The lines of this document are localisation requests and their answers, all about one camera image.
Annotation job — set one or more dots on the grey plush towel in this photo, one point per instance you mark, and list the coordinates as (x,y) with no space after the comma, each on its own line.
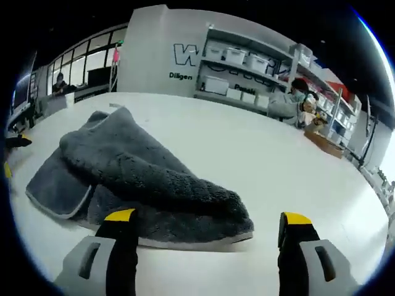
(139,166)

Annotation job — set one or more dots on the computer monitor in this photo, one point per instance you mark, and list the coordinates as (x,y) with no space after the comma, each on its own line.
(21,92)

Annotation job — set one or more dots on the black sign board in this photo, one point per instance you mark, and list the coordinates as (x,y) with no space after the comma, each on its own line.
(92,96)

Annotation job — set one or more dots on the black screen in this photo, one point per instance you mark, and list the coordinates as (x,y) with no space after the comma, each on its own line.
(98,77)

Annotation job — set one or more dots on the wooden tray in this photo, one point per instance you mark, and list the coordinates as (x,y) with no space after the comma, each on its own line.
(324,145)

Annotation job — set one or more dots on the pink flag on pole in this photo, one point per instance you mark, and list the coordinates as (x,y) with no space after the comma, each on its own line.
(115,55)

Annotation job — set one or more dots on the black stand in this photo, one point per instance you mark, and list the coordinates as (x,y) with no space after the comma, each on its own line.
(368,114)

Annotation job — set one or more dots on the grey metal shelf unit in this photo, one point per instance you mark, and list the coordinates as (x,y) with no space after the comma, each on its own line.
(216,98)

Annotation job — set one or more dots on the group of white storage bins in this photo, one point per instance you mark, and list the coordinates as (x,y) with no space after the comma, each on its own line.
(236,55)

